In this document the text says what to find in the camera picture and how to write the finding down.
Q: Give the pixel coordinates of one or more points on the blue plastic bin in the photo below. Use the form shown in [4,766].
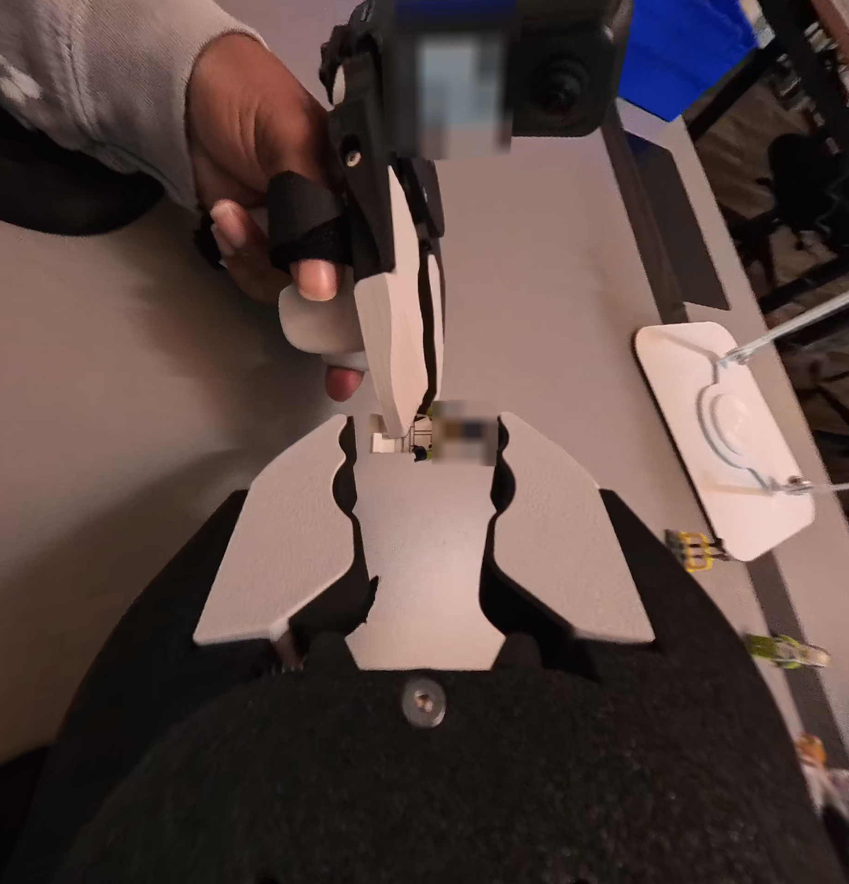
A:
[680,55]

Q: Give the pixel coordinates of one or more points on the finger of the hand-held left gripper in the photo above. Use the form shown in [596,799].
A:
[394,318]
[436,332]

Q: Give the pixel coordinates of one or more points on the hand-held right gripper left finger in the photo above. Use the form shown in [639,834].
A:
[273,553]

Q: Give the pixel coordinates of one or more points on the person's left forearm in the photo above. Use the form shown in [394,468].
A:
[93,76]

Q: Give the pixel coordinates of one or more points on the white booklet stand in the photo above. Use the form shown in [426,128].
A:
[721,428]

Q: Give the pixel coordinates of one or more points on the black office chair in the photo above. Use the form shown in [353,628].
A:
[807,187]

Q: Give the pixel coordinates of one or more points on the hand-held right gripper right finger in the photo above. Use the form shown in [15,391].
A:
[569,553]

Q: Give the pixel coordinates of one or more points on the green lego minifigure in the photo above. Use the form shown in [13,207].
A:
[783,649]

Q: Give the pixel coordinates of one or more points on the person's left hand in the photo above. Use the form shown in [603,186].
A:
[252,125]

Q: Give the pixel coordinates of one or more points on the small yellow lego piece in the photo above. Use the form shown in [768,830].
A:
[694,549]

